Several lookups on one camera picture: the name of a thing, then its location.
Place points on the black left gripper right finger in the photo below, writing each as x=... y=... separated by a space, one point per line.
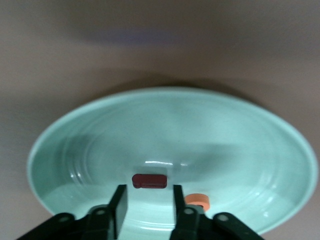
x=195 y=225

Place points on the orange foam letter e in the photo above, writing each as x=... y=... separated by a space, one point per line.
x=197 y=198

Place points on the dark red foam letter l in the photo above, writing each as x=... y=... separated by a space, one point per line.
x=150 y=180

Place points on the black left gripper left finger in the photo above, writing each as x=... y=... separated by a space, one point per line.
x=100 y=225

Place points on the green plate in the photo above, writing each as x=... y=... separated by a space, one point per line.
x=175 y=130

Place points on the brown table cover sheet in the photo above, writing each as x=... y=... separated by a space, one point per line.
x=160 y=37

